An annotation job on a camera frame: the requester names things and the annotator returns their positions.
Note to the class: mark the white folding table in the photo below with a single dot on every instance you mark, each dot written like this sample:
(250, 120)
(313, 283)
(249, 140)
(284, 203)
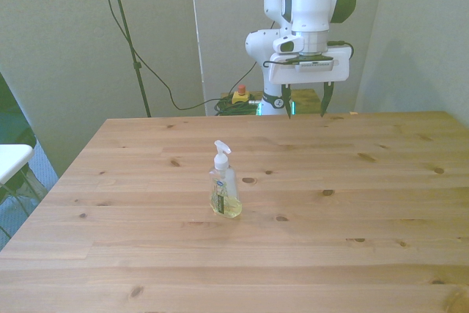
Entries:
(12, 161)

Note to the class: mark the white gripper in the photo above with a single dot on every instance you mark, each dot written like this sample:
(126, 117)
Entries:
(339, 69)

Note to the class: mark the clear yellow sanitizer pump bottle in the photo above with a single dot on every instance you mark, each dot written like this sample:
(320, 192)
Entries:
(224, 195)

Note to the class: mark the white chair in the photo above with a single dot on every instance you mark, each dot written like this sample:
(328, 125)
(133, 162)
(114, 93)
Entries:
(11, 122)

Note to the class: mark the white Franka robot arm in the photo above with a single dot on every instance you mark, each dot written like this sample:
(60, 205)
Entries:
(311, 1)

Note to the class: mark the yellow emergency stop button box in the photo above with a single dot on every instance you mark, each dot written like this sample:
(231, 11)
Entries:
(240, 96)

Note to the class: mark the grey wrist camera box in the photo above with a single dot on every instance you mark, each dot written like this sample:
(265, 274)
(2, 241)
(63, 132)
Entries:
(316, 64)

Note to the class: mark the black tripod stand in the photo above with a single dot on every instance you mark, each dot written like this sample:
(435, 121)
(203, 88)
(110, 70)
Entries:
(128, 38)

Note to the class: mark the white partition edge strip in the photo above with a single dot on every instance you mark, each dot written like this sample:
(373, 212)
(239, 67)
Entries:
(198, 42)

